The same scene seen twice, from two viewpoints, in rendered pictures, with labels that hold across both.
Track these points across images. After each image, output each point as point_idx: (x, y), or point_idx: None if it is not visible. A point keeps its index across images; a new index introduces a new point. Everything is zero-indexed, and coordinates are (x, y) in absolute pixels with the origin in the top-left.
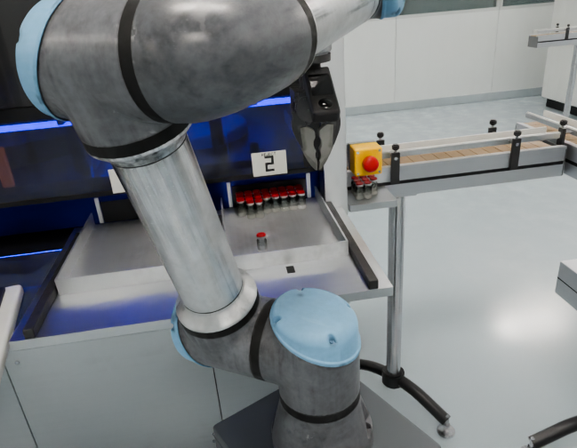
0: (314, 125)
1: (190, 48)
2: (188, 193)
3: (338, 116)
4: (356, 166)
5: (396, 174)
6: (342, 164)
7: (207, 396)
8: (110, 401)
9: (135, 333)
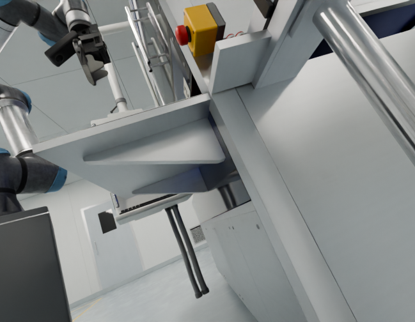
0: (177, 46)
1: None
2: (0, 122)
3: (46, 55)
4: (189, 47)
5: (259, 1)
6: (190, 56)
7: (254, 287)
8: (234, 264)
9: (220, 220)
